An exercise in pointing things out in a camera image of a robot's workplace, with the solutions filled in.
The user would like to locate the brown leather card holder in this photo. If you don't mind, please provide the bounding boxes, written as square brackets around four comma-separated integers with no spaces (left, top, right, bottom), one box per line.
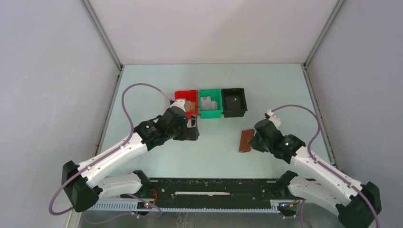
[239,129,255,153]

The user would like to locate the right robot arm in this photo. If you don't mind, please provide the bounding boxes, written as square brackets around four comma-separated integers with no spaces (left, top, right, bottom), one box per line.
[249,110,382,228]

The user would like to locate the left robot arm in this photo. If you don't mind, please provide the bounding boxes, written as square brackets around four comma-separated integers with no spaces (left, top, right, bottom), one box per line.
[62,99,191,212]

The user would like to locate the orange cards in red bin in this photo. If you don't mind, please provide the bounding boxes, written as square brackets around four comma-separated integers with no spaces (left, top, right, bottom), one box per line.
[184,100,197,113]

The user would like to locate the white cards in green bin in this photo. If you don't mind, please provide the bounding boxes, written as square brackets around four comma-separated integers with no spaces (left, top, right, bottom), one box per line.
[200,96,219,111]

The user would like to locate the green plastic bin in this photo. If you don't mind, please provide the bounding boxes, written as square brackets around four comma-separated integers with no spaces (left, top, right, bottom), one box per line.
[198,89,223,119]

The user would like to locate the red plastic bin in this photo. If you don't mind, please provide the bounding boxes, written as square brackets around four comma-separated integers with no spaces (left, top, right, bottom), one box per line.
[174,90,199,118]

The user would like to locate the black plastic bin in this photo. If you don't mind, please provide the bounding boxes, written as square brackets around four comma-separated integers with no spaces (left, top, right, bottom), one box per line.
[221,88,248,118]

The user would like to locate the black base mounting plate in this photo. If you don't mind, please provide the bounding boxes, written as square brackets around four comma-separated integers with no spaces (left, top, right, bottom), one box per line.
[134,178,297,210]

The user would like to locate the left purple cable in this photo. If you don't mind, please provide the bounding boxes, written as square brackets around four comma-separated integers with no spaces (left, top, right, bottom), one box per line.
[48,83,174,221]

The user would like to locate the purple cable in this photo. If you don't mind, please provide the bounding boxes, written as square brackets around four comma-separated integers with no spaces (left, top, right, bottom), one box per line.
[48,83,174,221]
[270,104,382,228]

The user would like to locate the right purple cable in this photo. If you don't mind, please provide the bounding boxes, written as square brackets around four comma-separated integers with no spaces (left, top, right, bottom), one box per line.
[270,104,382,228]

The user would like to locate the white cable duct strip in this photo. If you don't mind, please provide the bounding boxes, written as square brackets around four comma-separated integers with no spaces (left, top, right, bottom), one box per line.
[91,201,281,213]

